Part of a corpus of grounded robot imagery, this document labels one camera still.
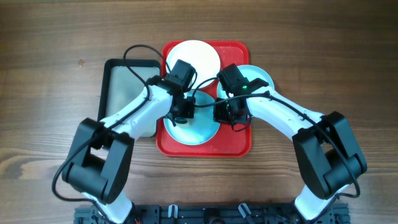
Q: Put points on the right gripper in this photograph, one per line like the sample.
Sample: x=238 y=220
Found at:
x=219 y=116

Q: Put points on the green and yellow sponge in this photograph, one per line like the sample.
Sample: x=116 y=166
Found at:
x=182 y=122

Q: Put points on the light blue plate front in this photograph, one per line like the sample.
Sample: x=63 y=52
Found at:
x=198 y=130

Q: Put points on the light blue plate right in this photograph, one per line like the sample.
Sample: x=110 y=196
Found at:
x=251 y=72

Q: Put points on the black water tray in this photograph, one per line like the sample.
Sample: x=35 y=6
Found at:
x=120 y=86

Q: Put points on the light blue plate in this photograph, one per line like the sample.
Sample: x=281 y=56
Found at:
x=198 y=130
x=251 y=72

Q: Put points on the white plate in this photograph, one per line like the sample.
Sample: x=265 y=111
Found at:
x=200 y=55

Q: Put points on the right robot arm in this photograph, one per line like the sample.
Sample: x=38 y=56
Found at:
x=328 y=155

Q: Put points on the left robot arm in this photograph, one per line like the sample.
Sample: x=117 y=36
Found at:
x=99 y=158

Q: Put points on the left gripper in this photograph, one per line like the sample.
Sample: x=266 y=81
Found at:
x=189 y=111

